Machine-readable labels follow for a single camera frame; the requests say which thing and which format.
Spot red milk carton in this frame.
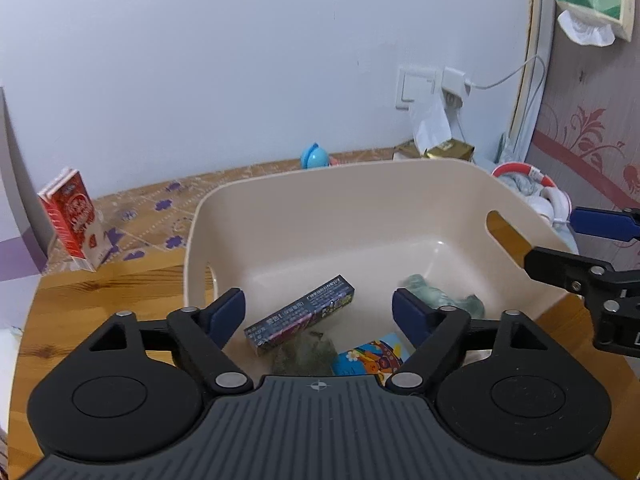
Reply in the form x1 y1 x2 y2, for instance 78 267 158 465
38 167 112 271

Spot red white headphones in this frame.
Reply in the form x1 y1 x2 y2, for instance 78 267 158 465
491 162 573 226

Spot ornate bed headboard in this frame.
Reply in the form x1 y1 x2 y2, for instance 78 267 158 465
524 0 639 270

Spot beige plastic storage bin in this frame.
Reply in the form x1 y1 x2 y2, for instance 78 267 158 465
182 157 582 391

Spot purple white cabinet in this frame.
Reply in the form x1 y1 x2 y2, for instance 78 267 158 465
1 92 48 328

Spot white wall charger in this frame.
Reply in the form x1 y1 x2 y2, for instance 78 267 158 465
440 67 472 110

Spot floral purple table mat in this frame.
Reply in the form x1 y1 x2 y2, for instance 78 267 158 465
41 146 402 276

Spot green patterned sock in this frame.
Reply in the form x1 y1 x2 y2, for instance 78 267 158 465
398 274 485 320

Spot blue round toy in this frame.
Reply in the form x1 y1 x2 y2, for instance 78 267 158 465
300 143 338 169

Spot colourful cartoon card pack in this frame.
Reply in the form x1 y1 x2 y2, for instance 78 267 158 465
331 333 411 385

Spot white wall socket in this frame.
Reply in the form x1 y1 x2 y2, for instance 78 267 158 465
395 65 442 110

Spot dark purple long box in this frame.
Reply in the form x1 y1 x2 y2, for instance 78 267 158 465
243 275 355 356

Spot white charger cable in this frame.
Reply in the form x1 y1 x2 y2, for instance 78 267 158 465
451 54 548 149

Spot brown plush keychain toy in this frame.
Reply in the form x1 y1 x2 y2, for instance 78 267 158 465
270 330 337 377

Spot gold tissue box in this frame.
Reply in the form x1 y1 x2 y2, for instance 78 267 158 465
393 107 475 162

